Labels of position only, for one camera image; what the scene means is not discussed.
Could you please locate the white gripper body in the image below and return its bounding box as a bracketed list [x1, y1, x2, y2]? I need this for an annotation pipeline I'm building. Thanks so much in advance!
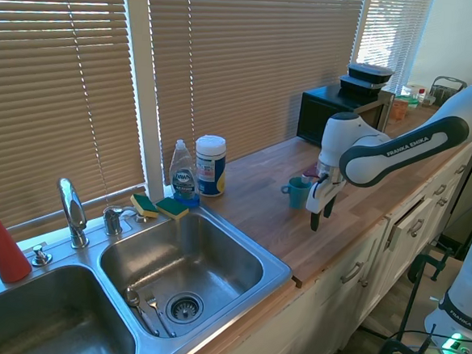
[305, 176, 348, 217]

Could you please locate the teal ceramic mug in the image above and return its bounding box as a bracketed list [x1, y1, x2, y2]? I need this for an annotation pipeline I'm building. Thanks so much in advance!
[278, 175, 314, 212]

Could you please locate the stainless steel double sink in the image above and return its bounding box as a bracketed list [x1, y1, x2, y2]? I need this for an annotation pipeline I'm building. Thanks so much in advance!
[0, 190, 298, 354]

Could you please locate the metal sink drain strainer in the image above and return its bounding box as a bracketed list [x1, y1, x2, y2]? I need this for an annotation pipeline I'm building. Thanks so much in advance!
[164, 289, 206, 327]

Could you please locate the small chrome sink knob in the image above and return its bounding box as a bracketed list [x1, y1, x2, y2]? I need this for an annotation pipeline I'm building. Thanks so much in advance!
[31, 244, 55, 268]

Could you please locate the white kitchen base cabinet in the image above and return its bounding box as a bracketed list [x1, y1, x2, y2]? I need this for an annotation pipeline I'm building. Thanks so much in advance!
[191, 121, 472, 354]

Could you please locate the black microwave oven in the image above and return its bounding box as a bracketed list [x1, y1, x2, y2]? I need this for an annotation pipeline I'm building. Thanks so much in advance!
[295, 82, 397, 153]

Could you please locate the white disinfecting wipes canister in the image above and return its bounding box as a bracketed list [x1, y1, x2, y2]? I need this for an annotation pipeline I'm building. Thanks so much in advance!
[191, 133, 230, 199]

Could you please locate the black plastic food container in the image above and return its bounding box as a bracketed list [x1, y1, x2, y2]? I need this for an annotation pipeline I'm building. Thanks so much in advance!
[346, 61, 395, 86]
[337, 74, 386, 101]

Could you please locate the orange plastic container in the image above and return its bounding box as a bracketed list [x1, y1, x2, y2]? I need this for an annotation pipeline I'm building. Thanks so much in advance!
[386, 95, 411, 123]

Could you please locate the clear Dawn dish soap bottle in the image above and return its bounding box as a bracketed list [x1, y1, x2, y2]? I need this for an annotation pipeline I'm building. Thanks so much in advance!
[166, 137, 205, 209]

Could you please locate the clear container with green lid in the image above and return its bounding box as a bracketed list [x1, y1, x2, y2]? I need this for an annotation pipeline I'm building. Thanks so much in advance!
[400, 82, 428, 108]

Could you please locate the yellow green sponge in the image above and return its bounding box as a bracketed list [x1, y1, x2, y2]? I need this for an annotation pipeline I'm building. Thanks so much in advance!
[129, 193, 161, 220]
[154, 196, 192, 224]

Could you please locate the wide tan window blind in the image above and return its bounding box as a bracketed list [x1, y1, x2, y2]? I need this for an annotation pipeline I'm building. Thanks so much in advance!
[0, 0, 161, 257]
[133, 0, 368, 187]

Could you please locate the grey cutlery caddy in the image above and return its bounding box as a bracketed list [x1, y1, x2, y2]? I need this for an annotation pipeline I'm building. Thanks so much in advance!
[428, 74, 469, 110]

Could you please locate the narrow tan window blind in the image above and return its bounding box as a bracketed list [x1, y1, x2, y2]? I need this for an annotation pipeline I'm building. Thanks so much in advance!
[354, 0, 434, 98]

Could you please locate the metal fork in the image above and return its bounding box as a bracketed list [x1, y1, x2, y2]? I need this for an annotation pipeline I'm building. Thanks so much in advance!
[141, 292, 181, 339]

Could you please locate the metal spoon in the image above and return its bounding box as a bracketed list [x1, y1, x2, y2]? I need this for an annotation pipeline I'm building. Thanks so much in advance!
[122, 286, 165, 339]

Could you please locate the chrome kitchen faucet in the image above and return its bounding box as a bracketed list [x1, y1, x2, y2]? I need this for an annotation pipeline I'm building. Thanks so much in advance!
[52, 177, 95, 251]

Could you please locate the red spray bottle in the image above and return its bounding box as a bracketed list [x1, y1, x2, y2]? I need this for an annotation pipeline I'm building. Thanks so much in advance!
[0, 194, 39, 287]

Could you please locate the maroon wrist camera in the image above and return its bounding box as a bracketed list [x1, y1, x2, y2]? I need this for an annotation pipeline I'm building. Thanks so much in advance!
[301, 165, 323, 184]

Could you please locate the metal cabinet pull handle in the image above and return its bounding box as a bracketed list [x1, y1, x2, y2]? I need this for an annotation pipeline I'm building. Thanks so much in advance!
[407, 217, 426, 239]
[339, 259, 365, 286]

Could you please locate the white window frame post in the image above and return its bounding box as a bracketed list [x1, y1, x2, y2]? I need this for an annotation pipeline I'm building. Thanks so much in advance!
[107, 0, 179, 200]

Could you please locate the chrome faucet side handle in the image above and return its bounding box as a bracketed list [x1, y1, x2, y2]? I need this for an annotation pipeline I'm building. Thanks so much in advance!
[101, 204, 149, 238]

